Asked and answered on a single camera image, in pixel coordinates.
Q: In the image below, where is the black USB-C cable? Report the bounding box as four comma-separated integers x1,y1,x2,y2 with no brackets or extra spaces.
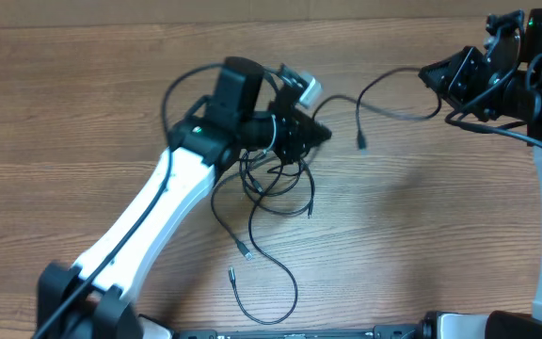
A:
227,154,317,326

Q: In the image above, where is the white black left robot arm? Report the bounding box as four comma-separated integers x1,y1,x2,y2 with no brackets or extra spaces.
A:
35,56,331,339

